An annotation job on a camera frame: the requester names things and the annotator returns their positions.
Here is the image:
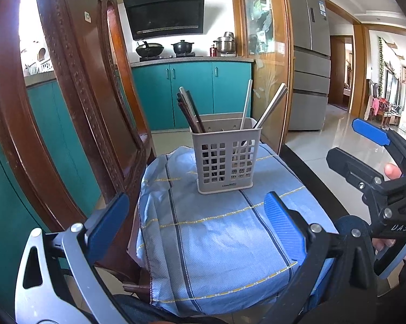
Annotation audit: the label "brown wooden chair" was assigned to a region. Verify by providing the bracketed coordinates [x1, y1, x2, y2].
[0, 0, 156, 298]

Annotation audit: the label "teal base cabinet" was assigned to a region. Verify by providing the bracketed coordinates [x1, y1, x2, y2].
[131, 61, 253, 131]

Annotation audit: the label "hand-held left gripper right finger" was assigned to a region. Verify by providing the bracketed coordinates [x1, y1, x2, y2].
[257, 192, 379, 324]

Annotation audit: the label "black cooking pot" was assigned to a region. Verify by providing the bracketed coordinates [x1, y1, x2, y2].
[171, 40, 194, 57]

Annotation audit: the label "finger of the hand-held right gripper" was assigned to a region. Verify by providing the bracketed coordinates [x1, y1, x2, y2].
[326, 147, 386, 204]
[352, 118, 406, 183]

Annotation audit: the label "green vine garland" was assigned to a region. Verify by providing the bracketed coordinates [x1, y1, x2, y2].
[378, 36, 386, 86]

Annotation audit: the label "grey kitchen countertop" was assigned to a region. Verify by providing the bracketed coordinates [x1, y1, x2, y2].
[131, 56, 255, 67]

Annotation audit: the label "beige plastic utensil basket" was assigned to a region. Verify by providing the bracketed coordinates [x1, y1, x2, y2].
[190, 112, 261, 195]

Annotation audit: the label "white dish rack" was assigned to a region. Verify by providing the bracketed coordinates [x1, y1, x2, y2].
[24, 59, 55, 75]

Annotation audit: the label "black chopstick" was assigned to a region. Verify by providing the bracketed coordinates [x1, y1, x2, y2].
[187, 90, 208, 132]

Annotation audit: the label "pink clothes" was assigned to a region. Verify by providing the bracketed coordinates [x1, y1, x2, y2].
[368, 96, 392, 122]

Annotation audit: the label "dark brown chopsticks bundle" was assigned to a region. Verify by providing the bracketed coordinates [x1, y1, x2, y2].
[179, 87, 206, 133]

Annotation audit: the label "cream chopstick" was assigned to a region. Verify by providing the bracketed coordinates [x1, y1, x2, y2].
[255, 83, 284, 129]
[241, 79, 253, 131]
[259, 85, 289, 129]

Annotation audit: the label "wood framed glass door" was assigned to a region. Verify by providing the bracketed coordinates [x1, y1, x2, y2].
[233, 0, 294, 149]

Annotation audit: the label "blue checked cloth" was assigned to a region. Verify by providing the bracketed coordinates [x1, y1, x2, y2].
[135, 143, 335, 314]

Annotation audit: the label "black wok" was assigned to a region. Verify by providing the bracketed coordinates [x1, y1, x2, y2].
[135, 40, 165, 58]

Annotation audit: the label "person's right hand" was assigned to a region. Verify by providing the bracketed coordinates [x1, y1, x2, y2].
[372, 164, 403, 253]

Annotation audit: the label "gas stove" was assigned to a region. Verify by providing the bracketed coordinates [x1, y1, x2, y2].
[139, 54, 197, 62]

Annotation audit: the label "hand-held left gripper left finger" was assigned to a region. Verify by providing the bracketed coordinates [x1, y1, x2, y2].
[14, 192, 131, 324]

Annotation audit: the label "large stainless steel pot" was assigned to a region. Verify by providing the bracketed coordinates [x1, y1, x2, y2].
[213, 38, 237, 55]

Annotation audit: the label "grey refrigerator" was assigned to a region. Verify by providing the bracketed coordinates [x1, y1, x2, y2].
[286, 0, 332, 132]

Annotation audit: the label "black range hood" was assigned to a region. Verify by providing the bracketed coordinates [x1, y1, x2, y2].
[123, 0, 206, 41]

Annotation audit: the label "reddish brown chopstick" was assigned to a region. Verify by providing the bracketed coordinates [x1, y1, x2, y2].
[177, 101, 197, 133]
[176, 93, 200, 133]

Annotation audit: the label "teal side cabinet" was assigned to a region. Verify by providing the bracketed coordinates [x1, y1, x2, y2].
[0, 80, 104, 311]

